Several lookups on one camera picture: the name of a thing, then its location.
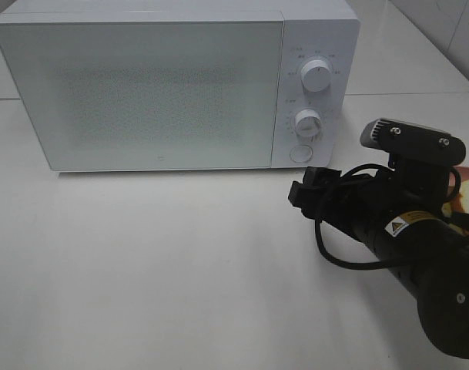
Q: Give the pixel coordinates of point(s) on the white bread sandwich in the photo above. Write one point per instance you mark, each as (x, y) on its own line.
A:
(457, 210)

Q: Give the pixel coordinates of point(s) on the white upper power knob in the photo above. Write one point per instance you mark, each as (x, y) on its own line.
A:
(316, 74)

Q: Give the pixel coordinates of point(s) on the white lower timer knob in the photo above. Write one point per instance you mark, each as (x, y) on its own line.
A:
(307, 123)

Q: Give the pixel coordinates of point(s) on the white microwave door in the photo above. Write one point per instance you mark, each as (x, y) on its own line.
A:
(105, 97)

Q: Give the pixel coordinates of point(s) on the round door release button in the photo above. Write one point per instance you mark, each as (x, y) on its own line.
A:
(301, 154)

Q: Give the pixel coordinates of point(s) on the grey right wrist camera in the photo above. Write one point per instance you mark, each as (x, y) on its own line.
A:
(409, 141)

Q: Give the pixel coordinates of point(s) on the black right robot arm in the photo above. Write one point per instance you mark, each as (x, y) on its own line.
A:
(434, 271)

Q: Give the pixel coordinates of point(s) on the white microwave oven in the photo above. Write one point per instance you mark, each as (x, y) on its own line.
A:
(327, 29)

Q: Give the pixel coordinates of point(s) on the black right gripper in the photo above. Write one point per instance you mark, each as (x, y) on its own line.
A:
(400, 201)

